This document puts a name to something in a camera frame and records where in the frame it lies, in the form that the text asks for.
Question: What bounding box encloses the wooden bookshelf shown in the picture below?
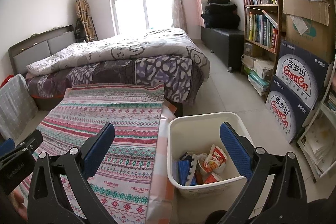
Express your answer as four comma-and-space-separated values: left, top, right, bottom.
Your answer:
236, 0, 283, 54

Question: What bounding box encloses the grey bed headboard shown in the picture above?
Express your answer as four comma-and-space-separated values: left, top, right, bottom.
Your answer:
8, 25, 76, 75

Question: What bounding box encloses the pile of black clothes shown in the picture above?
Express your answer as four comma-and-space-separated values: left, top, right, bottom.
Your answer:
202, 0, 240, 29

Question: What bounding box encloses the white shelf rack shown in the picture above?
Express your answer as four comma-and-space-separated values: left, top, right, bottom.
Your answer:
297, 64, 336, 182

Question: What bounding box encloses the brown cardboard box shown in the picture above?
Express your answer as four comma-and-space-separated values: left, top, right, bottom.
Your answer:
283, 0, 335, 62

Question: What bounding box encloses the grey checked cloth cover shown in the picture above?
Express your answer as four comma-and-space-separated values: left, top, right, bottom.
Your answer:
0, 74, 38, 135

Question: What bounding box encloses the red cloth item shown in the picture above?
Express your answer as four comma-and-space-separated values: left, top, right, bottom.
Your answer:
0, 74, 13, 86

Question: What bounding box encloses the black storage bench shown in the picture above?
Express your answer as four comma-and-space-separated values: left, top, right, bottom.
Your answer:
201, 27, 244, 72

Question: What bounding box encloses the pink checked undercloth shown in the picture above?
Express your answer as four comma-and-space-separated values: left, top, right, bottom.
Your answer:
146, 101, 176, 224

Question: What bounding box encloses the black hanging bag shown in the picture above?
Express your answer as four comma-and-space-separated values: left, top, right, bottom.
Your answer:
75, 18, 87, 42

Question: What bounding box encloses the white plastic bin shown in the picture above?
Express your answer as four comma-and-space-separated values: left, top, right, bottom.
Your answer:
167, 112, 256, 199

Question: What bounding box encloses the white foam piece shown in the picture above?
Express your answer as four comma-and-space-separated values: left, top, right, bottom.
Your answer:
185, 154, 202, 186

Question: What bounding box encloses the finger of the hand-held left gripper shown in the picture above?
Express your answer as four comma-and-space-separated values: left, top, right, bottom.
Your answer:
0, 138, 15, 159
12, 130, 44, 155

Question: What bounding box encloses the bed with purple patterned sheet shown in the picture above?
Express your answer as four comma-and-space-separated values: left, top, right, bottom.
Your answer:
25, 56, 205, 111

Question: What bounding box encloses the pile of books on floor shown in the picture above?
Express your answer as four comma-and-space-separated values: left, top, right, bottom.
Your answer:
241, 43, 275, 96

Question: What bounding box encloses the blue cardboard box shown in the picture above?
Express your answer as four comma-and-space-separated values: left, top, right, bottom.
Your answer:
177, 160, 197, 186

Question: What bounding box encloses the striped patterned tablecloth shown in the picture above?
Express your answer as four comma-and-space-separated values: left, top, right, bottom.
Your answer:
20, 83, 166, 224

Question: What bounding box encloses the person's left hand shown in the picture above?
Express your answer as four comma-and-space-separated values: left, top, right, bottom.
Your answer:
12, 183, 30, 215

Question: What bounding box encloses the blue water carton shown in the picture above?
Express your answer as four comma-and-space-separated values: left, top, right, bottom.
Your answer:
274, 40, 330, 110
265, 76, 310, 144

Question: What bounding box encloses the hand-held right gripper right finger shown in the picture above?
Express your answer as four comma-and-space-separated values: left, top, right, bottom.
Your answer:
219, 122, 307, 224

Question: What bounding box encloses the orange red packet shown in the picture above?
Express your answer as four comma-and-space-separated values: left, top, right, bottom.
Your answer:
202, 173, 223, 185

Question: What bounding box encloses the stack of loose papers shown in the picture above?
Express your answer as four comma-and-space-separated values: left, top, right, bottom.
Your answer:
302, 119, 336, 177

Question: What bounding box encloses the red and white packet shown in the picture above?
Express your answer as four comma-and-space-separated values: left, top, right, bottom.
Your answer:
203, 144, 227, 174

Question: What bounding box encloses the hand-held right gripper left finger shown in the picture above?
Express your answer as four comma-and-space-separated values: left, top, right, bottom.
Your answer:
28, 123, 116, 224

